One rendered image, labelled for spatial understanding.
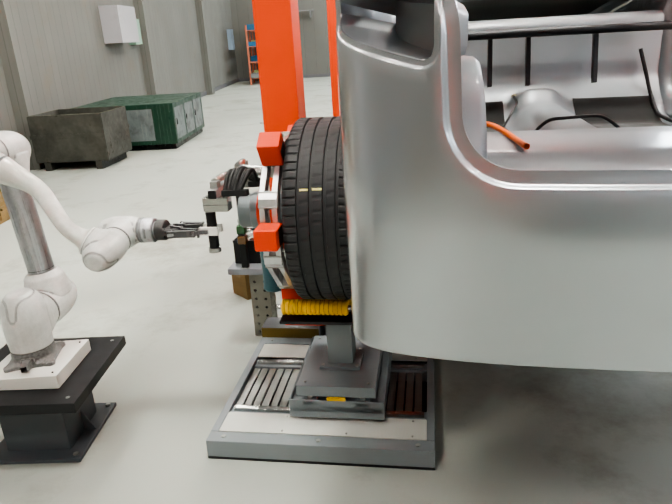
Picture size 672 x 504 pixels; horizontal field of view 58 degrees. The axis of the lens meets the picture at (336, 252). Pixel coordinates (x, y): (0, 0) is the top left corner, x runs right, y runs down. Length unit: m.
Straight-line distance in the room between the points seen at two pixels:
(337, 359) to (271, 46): 1.31
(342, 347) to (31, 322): 1.15
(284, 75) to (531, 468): 1.79
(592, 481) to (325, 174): 1.35
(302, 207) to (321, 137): 0.25
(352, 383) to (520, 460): 0.65
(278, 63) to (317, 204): 0.92
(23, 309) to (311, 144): 1.22
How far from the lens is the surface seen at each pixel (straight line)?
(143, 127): 9.38
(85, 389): 2.40
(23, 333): 2.48
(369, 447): 2.22
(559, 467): 2.34
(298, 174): 1.91
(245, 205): 2.21
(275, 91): 2.65
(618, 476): 2.35
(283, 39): 2.63
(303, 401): 2.33
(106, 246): 2.10
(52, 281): 2.61
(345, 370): 2.37
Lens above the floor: 1.44
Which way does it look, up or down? 20 degrees down
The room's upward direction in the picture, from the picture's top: 3 degrees counter-clockwise
